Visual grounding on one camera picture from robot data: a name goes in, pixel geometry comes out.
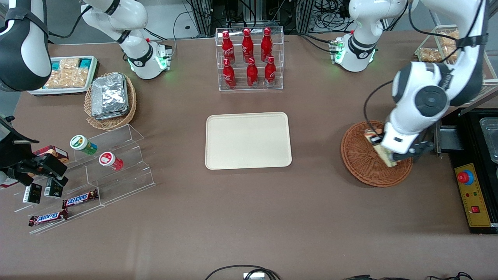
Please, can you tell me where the triangle sandwich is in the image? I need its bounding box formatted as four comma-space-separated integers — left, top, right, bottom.
364, 130, 398, 168

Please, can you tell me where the dark brown wicker basket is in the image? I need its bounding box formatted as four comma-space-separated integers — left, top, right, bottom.
341, 120, 414, 188

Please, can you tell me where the light wicker basket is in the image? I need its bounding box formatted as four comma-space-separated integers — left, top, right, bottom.
84, 72, 137, 131

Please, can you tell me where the white snack tray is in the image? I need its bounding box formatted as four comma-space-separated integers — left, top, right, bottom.
27, 56, 100, 96

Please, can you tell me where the beige plastic tray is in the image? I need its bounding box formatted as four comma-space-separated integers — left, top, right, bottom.
205, 112, 293, 170

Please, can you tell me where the small black box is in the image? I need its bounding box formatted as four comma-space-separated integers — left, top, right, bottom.
23, 183, 42, 205
44, 178, 64, 198

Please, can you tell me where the brown chocolate box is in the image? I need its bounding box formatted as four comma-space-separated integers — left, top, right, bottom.
33, 145, 69, 164

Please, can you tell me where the brown snickers bar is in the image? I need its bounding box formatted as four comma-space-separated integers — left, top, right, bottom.
28, 209, 68, 227
62, 189, 98, 209

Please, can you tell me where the green snack cup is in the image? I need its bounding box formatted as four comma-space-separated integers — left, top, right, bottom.
70, 135, 98, 156

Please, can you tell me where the red snack cup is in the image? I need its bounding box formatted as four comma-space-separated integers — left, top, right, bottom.
98, 152, 124, 171

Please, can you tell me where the grey metal block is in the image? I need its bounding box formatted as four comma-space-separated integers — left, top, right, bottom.
434, 119, 465, 156

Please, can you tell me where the clear acrylic stepped shelf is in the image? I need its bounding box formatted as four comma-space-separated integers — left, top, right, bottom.
14, 124, 156, 235

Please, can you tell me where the silver foil pack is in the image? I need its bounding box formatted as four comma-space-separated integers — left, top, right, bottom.
91, 73, 128, 116
95, 76, 130, 121

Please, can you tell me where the black equipment base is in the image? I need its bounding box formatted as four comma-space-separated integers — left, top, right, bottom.
440, 108, 498, 234

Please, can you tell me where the yellow control panel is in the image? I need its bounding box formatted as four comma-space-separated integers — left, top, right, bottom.
454, 163, 493, 227

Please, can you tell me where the red cola bottle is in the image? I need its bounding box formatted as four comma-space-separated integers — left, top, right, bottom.
247, 58, 258, 88
261, 28, 273, 63
223, 58, 237, 89
242, 28, 254, 63
222, 31, 236, 65
264, 56, 277, 87

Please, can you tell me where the clear acrylic bottle rack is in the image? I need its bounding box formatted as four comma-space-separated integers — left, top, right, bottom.
215, 26, 284, 92

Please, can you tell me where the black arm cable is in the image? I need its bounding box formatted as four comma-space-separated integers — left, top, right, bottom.
363, 80, 394, 135

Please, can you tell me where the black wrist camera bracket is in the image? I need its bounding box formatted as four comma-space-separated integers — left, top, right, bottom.
390, 141, 434, 162

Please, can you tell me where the white wire rack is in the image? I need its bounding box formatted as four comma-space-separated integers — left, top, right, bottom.
414, 24, 498, 103

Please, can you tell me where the black cable bundle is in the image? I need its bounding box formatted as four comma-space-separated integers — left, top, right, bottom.
314, 0, 352, 32

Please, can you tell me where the aluminium frame profile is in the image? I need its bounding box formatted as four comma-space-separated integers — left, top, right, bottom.
296, 0, 316, 34
194, 0, 213, 36

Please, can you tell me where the black looped floor cable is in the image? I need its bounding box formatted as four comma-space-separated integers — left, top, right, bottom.
204, 265, 281, 280

